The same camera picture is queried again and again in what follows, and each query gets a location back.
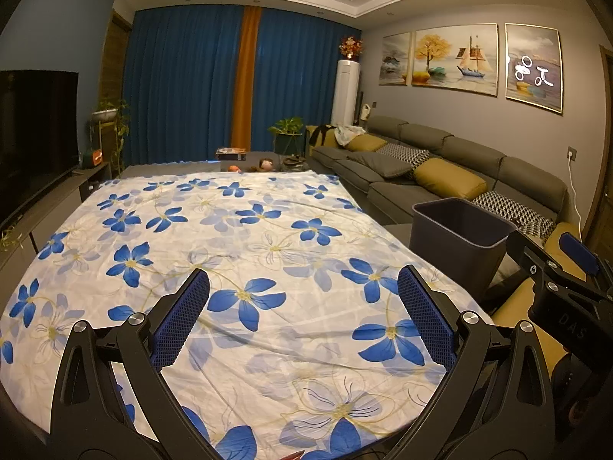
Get orange curtain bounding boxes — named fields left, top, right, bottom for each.
left=231, top=6, right=262, bottom=152

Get black garment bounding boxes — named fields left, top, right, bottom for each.
left=309, top=125, right=336, bottom=147

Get white clothes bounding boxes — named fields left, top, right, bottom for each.
left=335, top=123, right=367, bottom=147

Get blue floral tablecloth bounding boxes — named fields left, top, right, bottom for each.
left=0, top=172, right=497, bottom=460

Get small black white patterned cushion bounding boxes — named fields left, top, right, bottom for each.
left=376, top=143, right=431, bottom=166

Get blue curtain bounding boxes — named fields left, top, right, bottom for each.
left=123, top=5, right=245, bottom=166
left=249, top=7, right=365, bottom=152

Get black television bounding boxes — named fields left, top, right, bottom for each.
left=0, top=71, right=80, bottom=224

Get white floor air conditioner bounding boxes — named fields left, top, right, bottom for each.
left=331, top=60, right=360, bottom=128

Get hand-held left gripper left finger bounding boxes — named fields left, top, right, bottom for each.
left=50, top=268, right=211, bottom=460

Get dark grey plastic bin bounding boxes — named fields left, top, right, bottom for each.
left=412, top=197, right=519, bottom=294

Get fine houndstooth cushion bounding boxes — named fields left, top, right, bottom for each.
left=517, top=220, right=557, bottom=243

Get trailing potted plant on stand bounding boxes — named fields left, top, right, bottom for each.
left=89, top=98, right=131, bottom=178

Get grey television cabinet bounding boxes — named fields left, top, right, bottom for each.
left=0, top=160, right=114, bottom=270

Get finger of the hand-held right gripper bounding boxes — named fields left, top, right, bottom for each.
left=558, top=231, right=613, bottom=294
left=505, top=229, right=559, bottom=283

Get potted plant in green pot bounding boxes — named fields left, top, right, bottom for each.
left=268, top=117, right=308, bottom=154

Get large black white patterned cushion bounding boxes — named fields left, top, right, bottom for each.
left=472, top=191, right=557, bottom=238

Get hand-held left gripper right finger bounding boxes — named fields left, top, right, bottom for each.
left=388, top=264, right=556, bottom=460

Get purple sky painting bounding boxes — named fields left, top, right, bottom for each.
left=505, top=23, right=562, bottom=116

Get gold ribbon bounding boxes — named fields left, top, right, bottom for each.
left=0, top=223, right=26, bottom=251

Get white charging cable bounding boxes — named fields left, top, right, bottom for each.
left=567, top=158, right=588, bottom=241

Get flat grey cushion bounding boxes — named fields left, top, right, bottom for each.
left=347, top=152, right=413, bottom=178

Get sailing ship painting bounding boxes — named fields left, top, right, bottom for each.
left=412, top=23, right=499, bottom=95

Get large yellow cushion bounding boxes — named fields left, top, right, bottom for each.
left=414, top=158, right=487, bottom=199

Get small landscape painting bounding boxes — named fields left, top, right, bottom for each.
left=379, top=32, right=414, bottom=87

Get small yellow cushion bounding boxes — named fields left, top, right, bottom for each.
left=346, top=134, right=388, bottom=153

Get red gold flower arrangement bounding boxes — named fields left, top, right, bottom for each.
left=338, top=35, right=364, bottom=62

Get grey yellow sectional sofa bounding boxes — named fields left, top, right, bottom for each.
left=306, top=115, right=613, bottom=394

